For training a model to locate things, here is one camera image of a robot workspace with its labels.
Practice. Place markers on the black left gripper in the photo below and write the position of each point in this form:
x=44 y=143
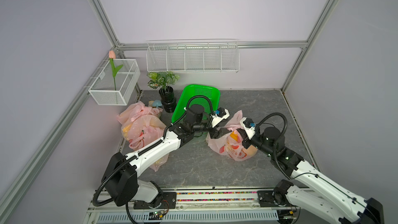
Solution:
x=217 y=134

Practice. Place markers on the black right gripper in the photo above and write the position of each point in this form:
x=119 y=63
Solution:
x=245 y=139

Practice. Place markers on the plain pink plastic bag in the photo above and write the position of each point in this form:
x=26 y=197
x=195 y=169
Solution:
x=231 y=143

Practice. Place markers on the pink peach printed bag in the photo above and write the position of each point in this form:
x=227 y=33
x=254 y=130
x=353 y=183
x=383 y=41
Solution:
x=145 y=136

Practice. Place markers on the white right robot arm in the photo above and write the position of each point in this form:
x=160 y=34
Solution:
x=306 y=187

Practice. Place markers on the green plastic basket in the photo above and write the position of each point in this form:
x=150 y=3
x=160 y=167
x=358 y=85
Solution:
x=192 y=90

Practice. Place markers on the black ceramic vase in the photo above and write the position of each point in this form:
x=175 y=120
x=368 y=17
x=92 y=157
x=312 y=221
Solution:
x=168 y=99

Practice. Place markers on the green variegated artificial plant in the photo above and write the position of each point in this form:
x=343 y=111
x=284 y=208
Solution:
x=162 y=81

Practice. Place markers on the artificial pink tulip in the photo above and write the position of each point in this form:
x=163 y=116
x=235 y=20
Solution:
x=115 y=69

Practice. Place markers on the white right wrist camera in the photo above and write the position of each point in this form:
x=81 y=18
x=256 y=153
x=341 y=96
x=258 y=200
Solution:
x=248 y=127

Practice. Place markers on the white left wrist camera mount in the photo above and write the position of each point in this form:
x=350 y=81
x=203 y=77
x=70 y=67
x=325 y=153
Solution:
x=220 y=115

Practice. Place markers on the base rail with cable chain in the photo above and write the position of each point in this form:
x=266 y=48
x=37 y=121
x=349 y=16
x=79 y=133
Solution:
x=203 y=205

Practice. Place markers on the white wire wall shelf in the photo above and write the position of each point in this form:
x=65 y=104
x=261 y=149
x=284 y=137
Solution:
x=193 y=56

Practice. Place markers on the white wire wall basket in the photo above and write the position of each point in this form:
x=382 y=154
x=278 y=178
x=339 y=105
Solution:
x=102 y=89

